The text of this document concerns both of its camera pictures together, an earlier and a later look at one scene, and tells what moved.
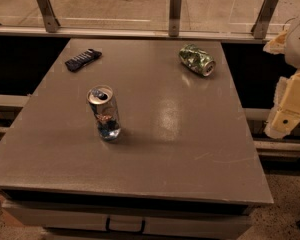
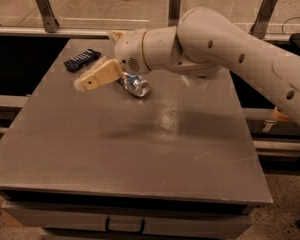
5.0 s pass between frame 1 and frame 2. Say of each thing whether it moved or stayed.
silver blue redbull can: moved
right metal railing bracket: stayed
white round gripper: moved
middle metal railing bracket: stayed
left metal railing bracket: stayed
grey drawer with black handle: stayed
